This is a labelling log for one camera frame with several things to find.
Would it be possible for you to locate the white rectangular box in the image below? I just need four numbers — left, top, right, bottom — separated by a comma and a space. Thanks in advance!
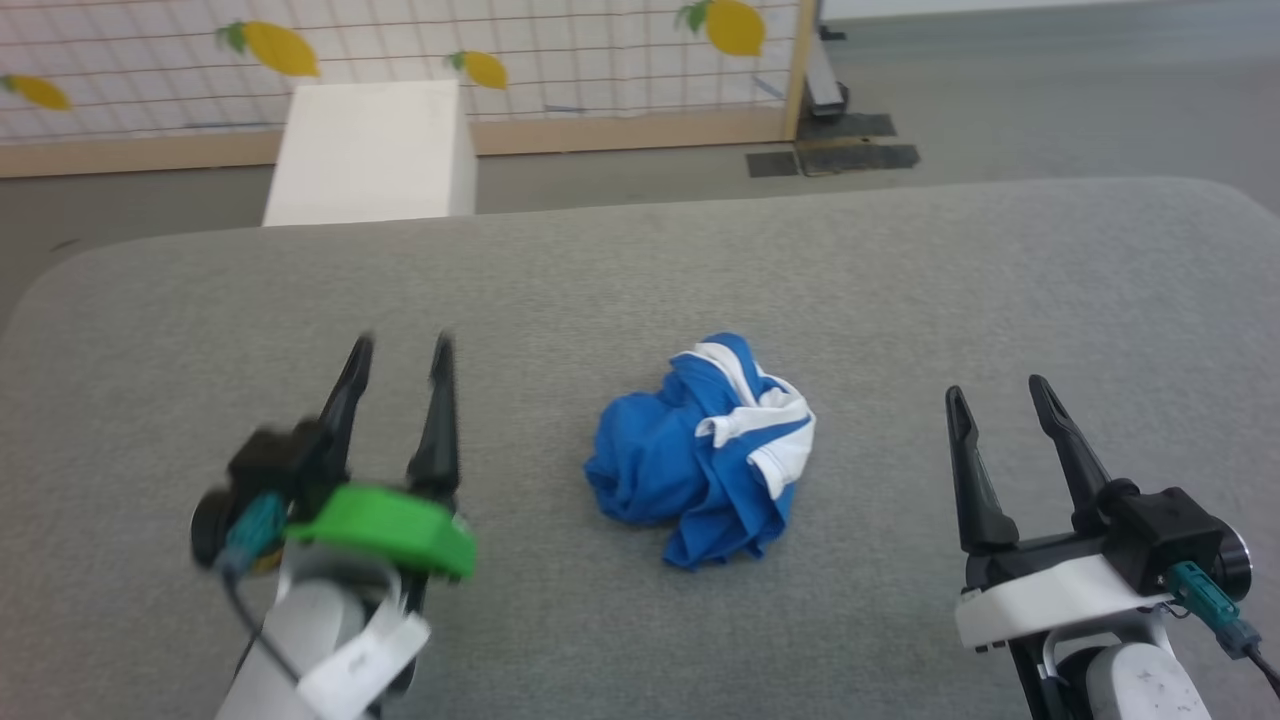
262, 80, 478, 228

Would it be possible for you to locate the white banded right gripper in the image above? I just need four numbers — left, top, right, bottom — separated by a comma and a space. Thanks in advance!
945, 375, 1181, 656

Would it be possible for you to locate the long black floor mat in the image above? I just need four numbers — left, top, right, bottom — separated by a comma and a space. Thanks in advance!
798, 143, 921, 178

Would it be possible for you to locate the black left cable teal plug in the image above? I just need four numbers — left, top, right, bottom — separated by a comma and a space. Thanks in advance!
220, 492, 306, 696

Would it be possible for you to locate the white left cable label tag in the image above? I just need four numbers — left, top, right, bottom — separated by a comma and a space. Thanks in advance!
297, 565, 433, 720

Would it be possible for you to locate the lemon print wooden-framed fence panel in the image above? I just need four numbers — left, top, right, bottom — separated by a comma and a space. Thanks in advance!
0, 0, 819, 179

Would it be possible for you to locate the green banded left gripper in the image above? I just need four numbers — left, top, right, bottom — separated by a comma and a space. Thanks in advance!
285, 333, 478, 613

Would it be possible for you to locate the grey metal rail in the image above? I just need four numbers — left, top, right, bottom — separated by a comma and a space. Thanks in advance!
803, 22, 852, 121

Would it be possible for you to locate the black floor mat under rail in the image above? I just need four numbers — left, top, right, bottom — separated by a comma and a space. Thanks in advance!
808, 112, 897, 142

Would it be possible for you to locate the grey fabric sofa cushion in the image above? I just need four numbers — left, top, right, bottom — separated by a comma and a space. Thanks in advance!
0, 178, 1280, 720

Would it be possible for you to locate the blue white-trimmed garment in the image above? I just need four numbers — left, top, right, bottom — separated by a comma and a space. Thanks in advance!
583, 332, 818, 571

